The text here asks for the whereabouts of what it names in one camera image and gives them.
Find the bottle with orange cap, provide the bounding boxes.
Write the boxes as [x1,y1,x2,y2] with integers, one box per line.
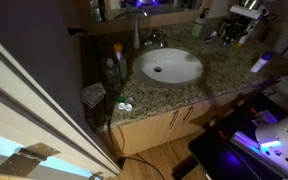
[113,42,129,83]

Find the chrome faucet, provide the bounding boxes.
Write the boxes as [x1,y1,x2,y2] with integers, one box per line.
[143,28,168,49]

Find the green soap pump bottle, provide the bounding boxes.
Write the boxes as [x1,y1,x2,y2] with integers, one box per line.
[191,8,209,38]

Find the clear plastic bottle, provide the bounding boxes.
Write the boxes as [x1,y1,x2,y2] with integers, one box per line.
[104,57,122,93]

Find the black power cable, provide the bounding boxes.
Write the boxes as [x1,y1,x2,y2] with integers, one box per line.
[90,34,167,180]

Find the white toilet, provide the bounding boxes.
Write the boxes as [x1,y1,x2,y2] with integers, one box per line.
[265,19,288,111]

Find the white oval sink basin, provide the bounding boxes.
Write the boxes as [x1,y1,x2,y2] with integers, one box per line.
[132,47,204,88]

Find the black robot cart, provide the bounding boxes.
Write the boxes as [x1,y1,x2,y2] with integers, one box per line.
[172,91,288,180]

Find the wall mirror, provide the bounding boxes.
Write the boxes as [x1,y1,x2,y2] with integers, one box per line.
[89,0,215,23]

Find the white lotion tube yellow cap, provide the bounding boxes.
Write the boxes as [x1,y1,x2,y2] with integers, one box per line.
[236,33,250,48]

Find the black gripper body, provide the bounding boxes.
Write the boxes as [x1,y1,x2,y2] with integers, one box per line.
[223,18,252,38]

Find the light wood vanity cabinet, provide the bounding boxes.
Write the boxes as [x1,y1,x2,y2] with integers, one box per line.
[110,86,262,156]

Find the grey tissue box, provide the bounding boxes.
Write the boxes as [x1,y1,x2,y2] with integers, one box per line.
[80,82,108,131]

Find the metal cup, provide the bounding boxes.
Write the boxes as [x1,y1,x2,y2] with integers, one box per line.
[218,21,226,38]

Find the white bottle blue cap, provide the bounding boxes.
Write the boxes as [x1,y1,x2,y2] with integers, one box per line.
[250,50,274,74]

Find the brass door hinge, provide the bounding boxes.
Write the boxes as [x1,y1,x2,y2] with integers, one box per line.
[0,142,62,178]
[88,170,105,180]

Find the white contact lens case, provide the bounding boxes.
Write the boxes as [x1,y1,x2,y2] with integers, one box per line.
[117,101,134,112]

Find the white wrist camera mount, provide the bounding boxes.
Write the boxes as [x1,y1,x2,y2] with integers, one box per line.
[229,4,269,20]

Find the small toothpaste tube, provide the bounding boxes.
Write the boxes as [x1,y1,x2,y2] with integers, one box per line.
[203,30,218,44]

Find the white door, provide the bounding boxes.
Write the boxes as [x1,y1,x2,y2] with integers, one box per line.
[0,26,122,180]

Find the white electric toothbrush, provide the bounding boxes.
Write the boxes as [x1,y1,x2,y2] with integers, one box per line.
[133,16,141,50]

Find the metal cabinet handle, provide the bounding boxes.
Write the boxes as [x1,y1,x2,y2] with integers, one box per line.
[169,109,181,130]
[182,105,195,126]

